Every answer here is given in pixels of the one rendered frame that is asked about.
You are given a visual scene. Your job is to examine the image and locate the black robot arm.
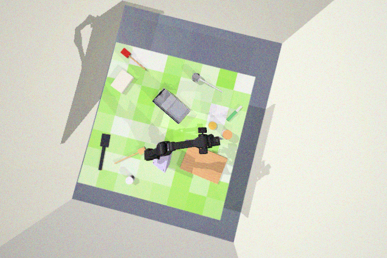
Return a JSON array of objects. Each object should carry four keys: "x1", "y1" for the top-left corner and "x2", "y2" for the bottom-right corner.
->
[{"x1": 145, "y1": 134, "x2": 220, "y2": 161}]

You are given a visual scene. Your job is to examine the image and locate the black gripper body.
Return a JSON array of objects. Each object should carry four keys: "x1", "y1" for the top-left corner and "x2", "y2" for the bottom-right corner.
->
[{"x1": 198, "y1": 127, "x2": 208, "y2": 154}]

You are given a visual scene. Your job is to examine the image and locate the wooden board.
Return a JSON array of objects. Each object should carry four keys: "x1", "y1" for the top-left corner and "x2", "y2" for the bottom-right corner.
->
[{"x1": 180, "y1": 147, "x2": 227, "y2": 185}]

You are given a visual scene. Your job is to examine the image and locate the grey canister with wooden lid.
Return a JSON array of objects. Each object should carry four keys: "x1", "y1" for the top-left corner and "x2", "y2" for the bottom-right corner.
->
[{"x1": 221, "y1": 129, "x2": 232, "y2": 140}]

